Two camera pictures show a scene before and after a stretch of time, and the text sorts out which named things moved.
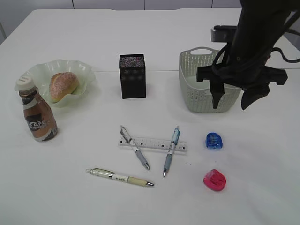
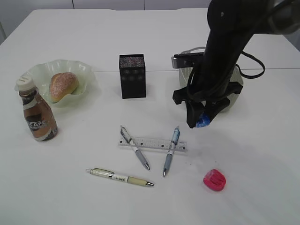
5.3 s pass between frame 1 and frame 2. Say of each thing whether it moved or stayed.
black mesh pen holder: stayed
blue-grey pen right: stayed
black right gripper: moved
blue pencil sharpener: moved
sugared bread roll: stayed
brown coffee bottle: stayed
